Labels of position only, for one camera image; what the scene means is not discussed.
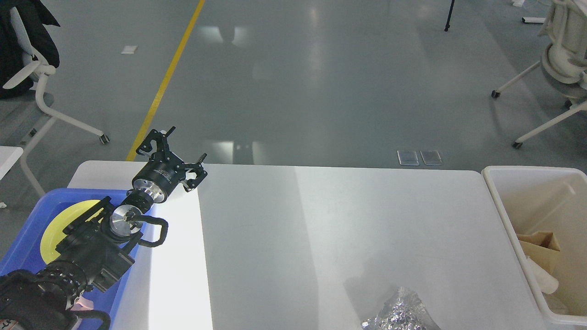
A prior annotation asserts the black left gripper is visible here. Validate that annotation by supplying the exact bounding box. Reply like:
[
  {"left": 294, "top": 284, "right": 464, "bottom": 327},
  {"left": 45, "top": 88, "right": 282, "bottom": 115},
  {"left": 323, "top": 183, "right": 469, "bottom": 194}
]
[{"left": 132, "top": 126, "right": 208, "bottom": 203}]

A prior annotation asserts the yellow plastic plate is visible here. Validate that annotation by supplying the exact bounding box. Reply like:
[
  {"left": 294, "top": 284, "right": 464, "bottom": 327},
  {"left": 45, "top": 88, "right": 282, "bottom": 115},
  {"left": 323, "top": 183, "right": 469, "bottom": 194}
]
[{"left": 39, "top": 200, "right": 99, "bottom": 264}]

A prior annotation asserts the pink mug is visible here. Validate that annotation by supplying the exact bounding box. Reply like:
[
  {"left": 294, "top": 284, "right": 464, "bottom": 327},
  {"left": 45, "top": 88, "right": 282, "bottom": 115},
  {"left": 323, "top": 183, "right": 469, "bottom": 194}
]
[{"left": 71, "top": 297, "right": 94, "bottom": 311}]

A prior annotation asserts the foil front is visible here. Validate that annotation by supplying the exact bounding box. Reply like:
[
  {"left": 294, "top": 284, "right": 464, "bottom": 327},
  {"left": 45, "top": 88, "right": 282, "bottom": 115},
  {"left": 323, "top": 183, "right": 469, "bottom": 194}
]
[{"left": 361, "top": 286, "right": 440, "bottom": 330}]

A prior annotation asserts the brown paper bag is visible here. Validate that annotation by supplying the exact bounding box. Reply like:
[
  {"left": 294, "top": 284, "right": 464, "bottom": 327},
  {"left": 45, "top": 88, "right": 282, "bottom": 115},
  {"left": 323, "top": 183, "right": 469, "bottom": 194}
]
[{"left": 516, "top": 231, "right": 560, "bottom": 275}]

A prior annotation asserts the white paper cup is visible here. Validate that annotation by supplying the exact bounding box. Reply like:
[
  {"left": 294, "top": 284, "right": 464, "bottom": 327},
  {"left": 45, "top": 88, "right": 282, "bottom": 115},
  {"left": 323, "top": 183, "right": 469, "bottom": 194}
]
[{"left": 526, "top": 256, "right": 559, "bottom": 294}]

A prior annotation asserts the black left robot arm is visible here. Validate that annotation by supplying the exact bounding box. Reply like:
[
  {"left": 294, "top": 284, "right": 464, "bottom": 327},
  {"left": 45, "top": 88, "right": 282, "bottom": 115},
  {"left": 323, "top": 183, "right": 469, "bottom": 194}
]
[{"left": 0, "top": 128, "right": 207, "bottom": 330}]

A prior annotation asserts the chair leg with caster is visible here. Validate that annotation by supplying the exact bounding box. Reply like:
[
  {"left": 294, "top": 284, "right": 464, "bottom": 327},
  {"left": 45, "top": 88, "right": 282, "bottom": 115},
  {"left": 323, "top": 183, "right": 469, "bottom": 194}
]
[{"left": 1, "top": 49, "right": 110, "bottom": 197}]

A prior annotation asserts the white side table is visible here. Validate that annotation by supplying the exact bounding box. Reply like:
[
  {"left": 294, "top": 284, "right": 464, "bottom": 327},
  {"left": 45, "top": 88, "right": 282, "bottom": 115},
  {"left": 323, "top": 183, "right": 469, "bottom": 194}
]
[{"left": 0, "top": 146, "right": 23, "bottom": 180}]

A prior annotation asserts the black tripod leg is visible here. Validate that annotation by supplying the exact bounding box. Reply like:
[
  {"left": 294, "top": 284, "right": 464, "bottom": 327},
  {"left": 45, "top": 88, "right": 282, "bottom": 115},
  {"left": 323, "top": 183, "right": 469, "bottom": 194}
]
[{"left": 444, "top": 0, "right": 456, "bottom": 32}]

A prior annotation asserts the white plastic bin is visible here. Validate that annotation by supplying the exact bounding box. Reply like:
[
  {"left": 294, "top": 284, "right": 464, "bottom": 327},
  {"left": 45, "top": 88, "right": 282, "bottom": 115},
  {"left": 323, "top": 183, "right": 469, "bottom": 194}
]
[{"left": 482, "top": 166, "right": 587, "bottom": 330}]

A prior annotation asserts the white office chair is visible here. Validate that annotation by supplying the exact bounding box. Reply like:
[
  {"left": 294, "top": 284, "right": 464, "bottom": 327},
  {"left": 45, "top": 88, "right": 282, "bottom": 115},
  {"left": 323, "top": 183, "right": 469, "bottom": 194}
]
[{"left": 491, "top": 0, "right": 587, "bottom": 149}]

